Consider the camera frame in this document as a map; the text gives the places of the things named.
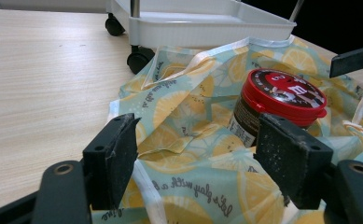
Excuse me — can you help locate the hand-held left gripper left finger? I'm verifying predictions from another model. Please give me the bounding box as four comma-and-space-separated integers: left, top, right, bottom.
82, 113, 142, 211

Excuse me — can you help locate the lemon print cloth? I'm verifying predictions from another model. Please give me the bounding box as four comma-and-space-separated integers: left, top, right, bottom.
90, 35, 363, 224

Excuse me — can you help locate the white rolling cart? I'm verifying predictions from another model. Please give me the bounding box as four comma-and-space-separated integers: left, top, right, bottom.
105, 0, 306, 76

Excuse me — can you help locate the brown candy jar red lid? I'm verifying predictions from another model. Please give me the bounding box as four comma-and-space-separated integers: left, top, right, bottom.
227, 68, 328, 148

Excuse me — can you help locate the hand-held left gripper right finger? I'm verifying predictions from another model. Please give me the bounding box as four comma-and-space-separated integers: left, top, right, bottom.
253, 113, 334, 210

